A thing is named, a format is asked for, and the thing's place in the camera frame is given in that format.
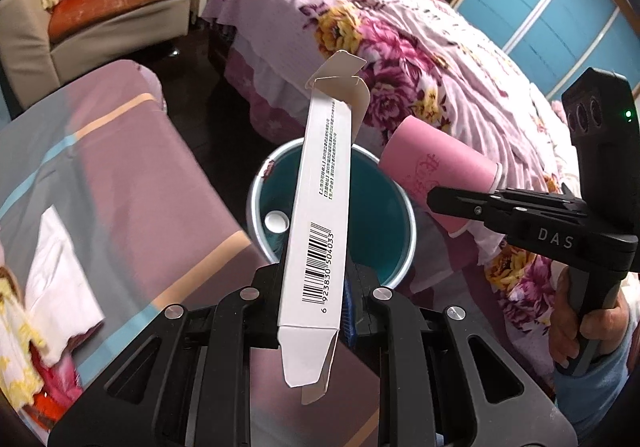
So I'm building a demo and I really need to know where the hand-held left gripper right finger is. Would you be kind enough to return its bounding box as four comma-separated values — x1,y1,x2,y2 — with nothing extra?
342,264,574,447

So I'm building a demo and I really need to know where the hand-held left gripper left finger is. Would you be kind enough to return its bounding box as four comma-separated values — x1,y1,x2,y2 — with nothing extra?
47,261,285,447

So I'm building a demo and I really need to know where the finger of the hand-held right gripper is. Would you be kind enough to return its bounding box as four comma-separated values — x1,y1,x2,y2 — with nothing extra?
492,187,587,214
427,185,577,234

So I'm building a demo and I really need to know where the pink paper cup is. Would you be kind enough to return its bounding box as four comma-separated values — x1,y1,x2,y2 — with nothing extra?
378,116,502,235

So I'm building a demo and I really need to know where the teal trash bin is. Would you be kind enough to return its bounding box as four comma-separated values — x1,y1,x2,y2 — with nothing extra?
248,139,417,290

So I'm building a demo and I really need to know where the white paper cup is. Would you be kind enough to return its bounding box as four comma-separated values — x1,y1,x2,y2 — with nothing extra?
265,211,290,234

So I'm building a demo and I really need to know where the long white carton box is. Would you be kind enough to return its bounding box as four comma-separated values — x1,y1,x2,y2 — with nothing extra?
276,50,370,405

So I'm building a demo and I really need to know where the red snack wrapper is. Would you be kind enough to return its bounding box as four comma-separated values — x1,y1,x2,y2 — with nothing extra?
27,342,84,423

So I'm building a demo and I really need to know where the yellow snack wrapper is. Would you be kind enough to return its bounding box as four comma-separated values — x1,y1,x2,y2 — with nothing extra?
0,267,47,411

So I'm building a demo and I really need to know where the person's right hand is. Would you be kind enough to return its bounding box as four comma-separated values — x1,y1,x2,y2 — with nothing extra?
547,266,636,369

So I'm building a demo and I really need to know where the pink floral blanket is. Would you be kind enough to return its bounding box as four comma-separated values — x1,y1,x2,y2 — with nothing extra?
202,0,640,368

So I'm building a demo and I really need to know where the pink striped tablecloth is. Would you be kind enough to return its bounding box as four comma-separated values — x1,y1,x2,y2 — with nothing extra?
0,59,382,447

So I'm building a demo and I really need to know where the blue panel wardrobe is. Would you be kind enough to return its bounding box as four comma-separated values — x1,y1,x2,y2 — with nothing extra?
450,0,637,100

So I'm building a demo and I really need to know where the white tissue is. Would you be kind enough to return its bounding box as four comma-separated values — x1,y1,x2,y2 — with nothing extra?
24,206,106,368

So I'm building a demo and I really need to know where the beige and orange sofa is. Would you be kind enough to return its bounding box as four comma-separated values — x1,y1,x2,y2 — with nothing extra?
0,0,202,114

